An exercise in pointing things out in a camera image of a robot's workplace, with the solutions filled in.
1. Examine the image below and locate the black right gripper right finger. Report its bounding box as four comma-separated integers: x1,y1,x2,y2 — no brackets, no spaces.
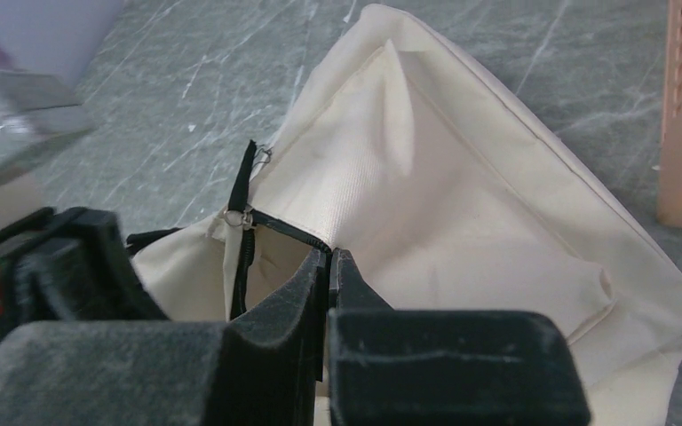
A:
327,249,591,425

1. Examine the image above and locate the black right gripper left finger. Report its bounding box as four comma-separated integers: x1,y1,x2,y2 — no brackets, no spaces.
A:
0,249,329,425

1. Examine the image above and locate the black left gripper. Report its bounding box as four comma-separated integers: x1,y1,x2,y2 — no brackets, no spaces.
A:
0,207,167,342

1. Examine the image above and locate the beige canvas backpack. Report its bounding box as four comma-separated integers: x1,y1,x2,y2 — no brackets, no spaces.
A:
133,4,682,425

